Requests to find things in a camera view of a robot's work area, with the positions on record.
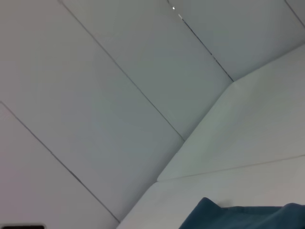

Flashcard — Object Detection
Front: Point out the teal t-shirt with FREE print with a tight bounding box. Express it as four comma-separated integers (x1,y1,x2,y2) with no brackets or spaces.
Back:
178,197,305,229

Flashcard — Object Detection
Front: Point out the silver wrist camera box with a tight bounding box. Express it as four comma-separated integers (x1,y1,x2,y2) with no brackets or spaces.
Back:
0,224,46,229

